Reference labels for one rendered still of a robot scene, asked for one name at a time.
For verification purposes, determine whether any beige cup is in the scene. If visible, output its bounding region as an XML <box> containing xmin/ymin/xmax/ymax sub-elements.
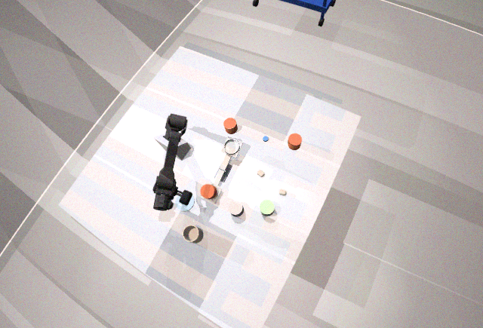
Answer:
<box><xmin>183</xmin><ymin>225</ymin><xmax>204</xmax><ymax>244</ymax></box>

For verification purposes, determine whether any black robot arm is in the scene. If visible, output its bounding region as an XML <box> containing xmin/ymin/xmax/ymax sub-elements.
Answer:
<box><xmin>153</xmin><ymin>114</ymin><xmax>188</xmax><ymax>211</ymax></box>

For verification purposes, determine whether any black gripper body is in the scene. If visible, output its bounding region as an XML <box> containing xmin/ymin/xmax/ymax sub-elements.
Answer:
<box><xmin>152</xmin><ymin>184</ymin><xmax>193</xmax><ymax>206</ymax></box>

